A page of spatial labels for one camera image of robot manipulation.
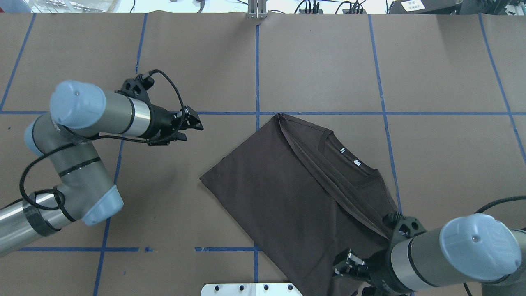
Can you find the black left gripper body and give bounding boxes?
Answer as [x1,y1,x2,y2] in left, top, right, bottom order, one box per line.
[149,105,180,142]

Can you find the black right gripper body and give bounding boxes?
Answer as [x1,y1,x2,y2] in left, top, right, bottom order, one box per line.
[361,252,407,296]

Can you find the dark brown t-shirt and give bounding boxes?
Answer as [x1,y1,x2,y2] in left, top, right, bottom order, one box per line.
[200,113,397,296]

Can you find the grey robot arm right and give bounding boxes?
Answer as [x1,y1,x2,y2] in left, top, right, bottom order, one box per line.
[332,212,525,296]

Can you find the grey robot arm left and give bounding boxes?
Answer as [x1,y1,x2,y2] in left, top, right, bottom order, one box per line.
[1,73,203,256]

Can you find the white metal mounting base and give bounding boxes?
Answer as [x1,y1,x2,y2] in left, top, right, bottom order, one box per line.
[201,282,302,296]

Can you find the black box with white label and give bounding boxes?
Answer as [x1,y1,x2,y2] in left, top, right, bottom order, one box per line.
[388,0,462,15]

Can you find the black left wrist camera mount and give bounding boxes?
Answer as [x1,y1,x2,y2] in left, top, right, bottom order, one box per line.
[115,74,155,104]

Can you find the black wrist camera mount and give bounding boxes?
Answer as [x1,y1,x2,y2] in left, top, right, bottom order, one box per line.
[115,74,155,104]
[383,212,427,247]

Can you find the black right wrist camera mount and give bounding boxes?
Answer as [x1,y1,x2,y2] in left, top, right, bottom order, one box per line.
[383,212,427,247]

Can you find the black braided cable right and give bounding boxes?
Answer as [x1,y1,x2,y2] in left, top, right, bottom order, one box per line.
[463,196,526,296]

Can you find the grey aluminium post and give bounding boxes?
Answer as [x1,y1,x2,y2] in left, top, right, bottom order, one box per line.
[246,0,268,19]

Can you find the black background cables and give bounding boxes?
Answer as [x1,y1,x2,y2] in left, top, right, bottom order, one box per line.
[294,0,367,14]

